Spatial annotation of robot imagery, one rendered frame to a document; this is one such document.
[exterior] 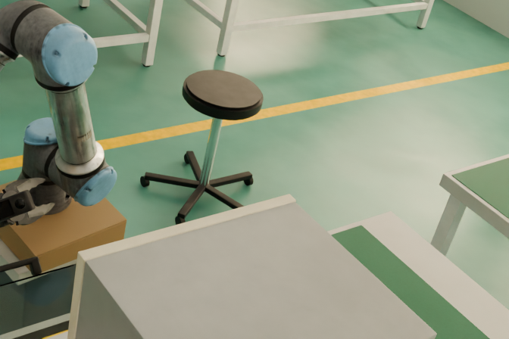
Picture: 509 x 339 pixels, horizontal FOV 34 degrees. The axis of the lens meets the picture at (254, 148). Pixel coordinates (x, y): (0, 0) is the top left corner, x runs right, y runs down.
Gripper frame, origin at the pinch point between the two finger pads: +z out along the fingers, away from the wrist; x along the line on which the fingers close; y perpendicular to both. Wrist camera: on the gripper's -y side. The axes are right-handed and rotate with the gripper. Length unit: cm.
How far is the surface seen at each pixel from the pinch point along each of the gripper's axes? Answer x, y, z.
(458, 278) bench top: 66, -49, 86
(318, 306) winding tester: 31, -81, -24
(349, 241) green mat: 46, -26, 74
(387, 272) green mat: 56, -37, 71
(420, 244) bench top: 56, -38, 91
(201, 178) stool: 22, 86, 150
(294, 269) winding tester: 26, -76, -20
